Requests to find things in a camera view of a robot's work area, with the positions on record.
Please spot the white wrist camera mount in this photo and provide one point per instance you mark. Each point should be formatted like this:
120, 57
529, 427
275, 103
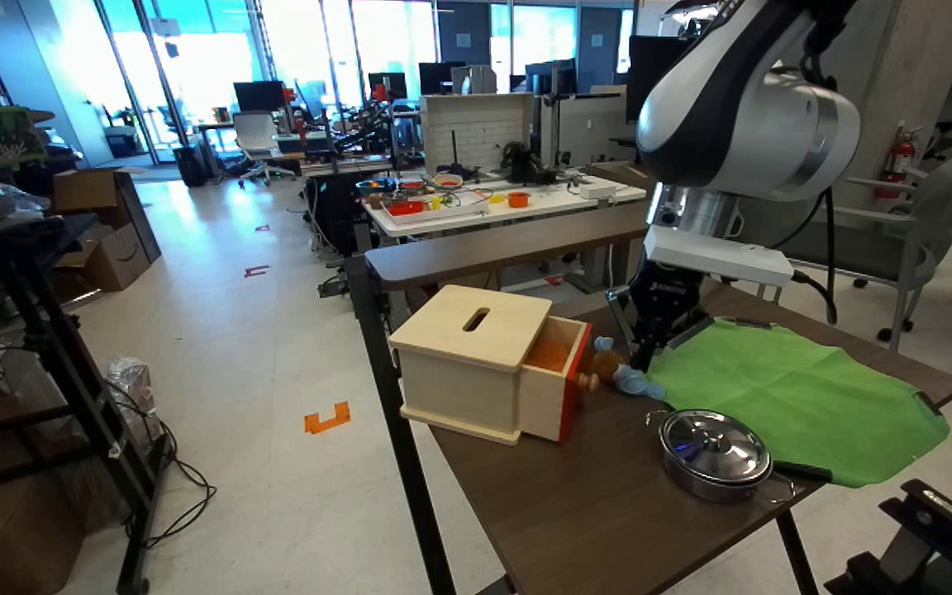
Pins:
717, 260

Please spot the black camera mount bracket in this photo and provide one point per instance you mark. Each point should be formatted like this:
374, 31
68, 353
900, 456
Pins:
927, 538

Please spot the black metal rack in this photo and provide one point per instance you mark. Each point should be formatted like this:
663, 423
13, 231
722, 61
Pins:
48, 365

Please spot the white work table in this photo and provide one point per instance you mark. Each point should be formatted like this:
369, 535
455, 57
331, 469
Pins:
495, 203

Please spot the light blue toy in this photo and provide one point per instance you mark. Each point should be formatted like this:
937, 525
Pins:
635, 380

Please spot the orange floor marker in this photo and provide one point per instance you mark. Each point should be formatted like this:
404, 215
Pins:
327, 418

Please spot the white perforated panel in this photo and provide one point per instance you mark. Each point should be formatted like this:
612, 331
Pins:
478, 130

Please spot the wooden box with red drawer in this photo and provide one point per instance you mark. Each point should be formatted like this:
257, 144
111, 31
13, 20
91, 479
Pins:
487, 365

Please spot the white swivel chair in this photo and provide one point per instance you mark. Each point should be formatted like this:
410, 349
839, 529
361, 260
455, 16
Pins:
263, 144

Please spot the computer monitor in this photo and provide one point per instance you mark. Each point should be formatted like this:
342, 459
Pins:
257, 94

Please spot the orange bowl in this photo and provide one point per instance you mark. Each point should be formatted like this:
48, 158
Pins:
515, 198

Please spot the small metal bowl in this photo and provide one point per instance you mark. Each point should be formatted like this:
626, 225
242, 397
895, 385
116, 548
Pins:
710, 451

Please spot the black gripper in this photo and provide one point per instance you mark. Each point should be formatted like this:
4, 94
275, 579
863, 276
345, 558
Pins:
669, 297

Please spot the cardboard box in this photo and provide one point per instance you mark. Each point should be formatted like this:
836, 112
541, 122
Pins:
105, 231

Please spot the green cloth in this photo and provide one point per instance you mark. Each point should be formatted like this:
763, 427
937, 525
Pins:
795, 397

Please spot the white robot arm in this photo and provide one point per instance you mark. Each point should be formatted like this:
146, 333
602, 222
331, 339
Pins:
740, 110

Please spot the gray office chair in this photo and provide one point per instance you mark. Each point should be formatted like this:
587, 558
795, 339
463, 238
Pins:
922, 220

